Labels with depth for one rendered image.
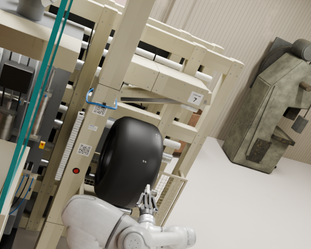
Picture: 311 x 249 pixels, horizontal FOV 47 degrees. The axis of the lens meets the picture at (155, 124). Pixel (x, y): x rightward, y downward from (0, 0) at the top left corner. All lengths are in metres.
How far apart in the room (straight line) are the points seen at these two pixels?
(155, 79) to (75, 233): 1.36
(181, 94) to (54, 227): 1.24
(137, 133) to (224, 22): 4.56
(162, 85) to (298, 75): 4.23
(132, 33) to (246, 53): 5.01
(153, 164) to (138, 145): 0.14
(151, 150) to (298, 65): 4.48
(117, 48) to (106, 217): 1.07
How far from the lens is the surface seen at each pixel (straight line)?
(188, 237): 1.76
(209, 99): 2.63
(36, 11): 2.27
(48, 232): 2.63
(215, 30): 6.46
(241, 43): 6.75
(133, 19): 1.97
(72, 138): 2.21
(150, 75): 2.33
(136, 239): 1.17
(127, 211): 2.41
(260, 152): 6.69
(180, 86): 2.39
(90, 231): 1.22
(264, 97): 6.25
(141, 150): 2.11
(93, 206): 1.22
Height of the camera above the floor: 2.28
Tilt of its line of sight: 20 degrees down
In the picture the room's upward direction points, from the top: 25 degrees clockwise
